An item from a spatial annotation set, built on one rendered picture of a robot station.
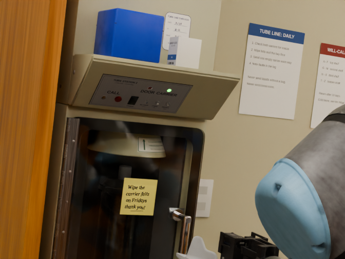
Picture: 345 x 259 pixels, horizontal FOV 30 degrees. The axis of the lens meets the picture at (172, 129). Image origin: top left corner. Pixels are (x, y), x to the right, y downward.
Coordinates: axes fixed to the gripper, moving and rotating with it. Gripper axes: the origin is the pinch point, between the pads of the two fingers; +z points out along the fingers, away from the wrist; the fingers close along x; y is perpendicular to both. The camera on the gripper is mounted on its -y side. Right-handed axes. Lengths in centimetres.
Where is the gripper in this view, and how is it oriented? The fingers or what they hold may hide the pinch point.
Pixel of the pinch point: (209, 257)
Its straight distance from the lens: 129.5
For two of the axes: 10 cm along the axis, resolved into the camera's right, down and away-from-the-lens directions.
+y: 1.1, -9.9, -0.5
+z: -4.3, -0.9, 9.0
